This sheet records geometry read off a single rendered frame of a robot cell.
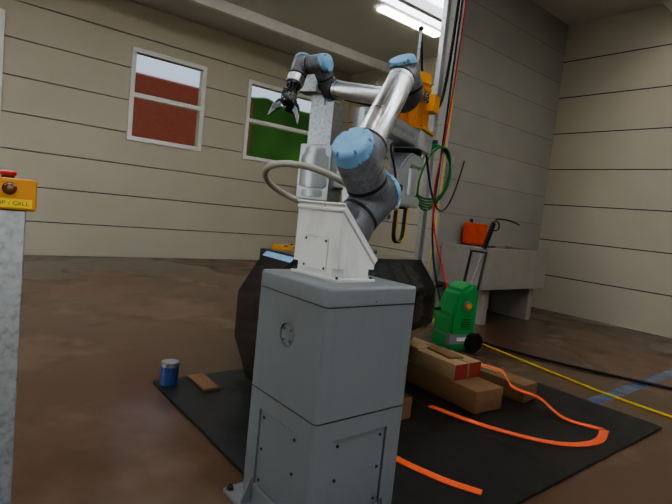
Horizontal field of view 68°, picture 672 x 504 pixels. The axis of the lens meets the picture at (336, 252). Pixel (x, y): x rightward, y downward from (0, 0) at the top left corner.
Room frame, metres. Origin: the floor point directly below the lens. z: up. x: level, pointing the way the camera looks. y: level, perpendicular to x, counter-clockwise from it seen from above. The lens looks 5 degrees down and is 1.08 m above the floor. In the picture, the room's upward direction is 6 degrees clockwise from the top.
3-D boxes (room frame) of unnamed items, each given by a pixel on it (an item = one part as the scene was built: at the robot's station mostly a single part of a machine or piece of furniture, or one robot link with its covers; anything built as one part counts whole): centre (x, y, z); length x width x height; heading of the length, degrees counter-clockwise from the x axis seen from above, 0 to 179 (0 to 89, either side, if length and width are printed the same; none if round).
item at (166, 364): (2.73, 0.87, 0.08); 0.10 x 0.10 x 0.13
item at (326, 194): (3.81, 0.18, 1.36); 0.35 x 0.35 x 0.41
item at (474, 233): (6.00, -1.68, 1.00); 0.50 x 0.22 x 0.33; 130
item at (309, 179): (3.74, -0.01, 1.36); 0.74 x 0.34 x 0.25; 71
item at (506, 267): (5.92, -1.91, 0.43); 1.30 x 0.62 x 0.86; 130
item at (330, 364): (1.73, -0.02, 0.43); 0.50 x 0.50 x 0.85; 40
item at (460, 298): (4.28, -1.11, 0.43); 0.35 x 0.35 x 0.87; 24
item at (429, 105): (3.59, -0.45, 1.90); 0.31 x 0.28 x 0.40; 63
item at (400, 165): (3.35, -0.33, 1.30); 0.74 x 0.23 x 0.49; 153
